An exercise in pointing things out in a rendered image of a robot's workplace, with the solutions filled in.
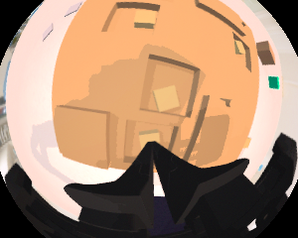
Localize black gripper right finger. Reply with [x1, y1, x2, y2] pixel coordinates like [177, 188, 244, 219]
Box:
[152, 140, 249, 225]

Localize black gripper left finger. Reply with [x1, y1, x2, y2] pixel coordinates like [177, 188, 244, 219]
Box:
[63, 142, 154, 229]

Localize small green cube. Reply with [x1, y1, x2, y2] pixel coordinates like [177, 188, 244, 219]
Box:
[268, 75, 280, 90]

